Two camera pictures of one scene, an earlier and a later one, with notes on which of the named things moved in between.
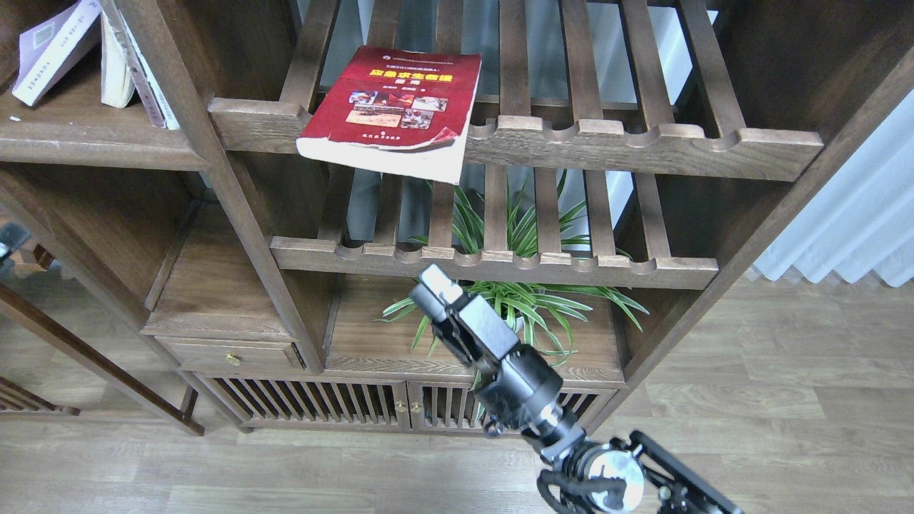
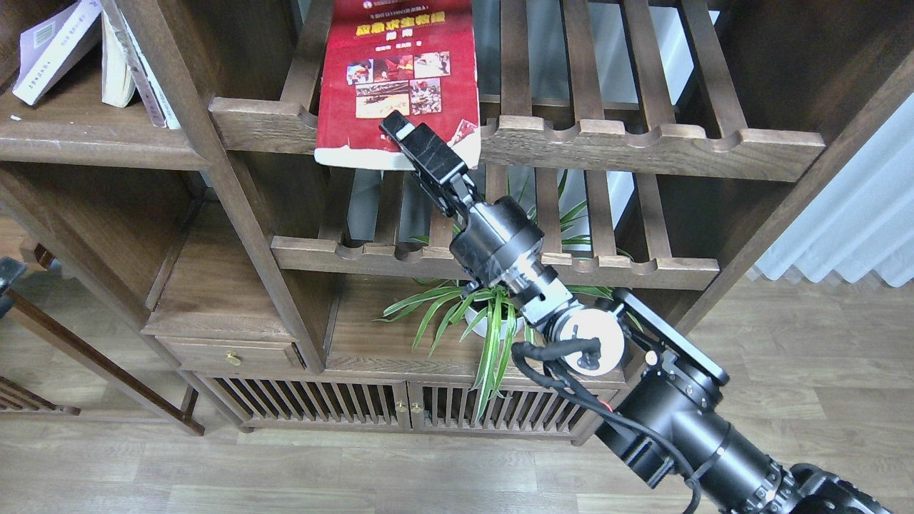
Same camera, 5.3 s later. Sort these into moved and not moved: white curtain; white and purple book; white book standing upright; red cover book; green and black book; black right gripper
Moved: black right gripper; red cover book
Not moved: white and purple book; white curtain; white book standing upright; green and black book
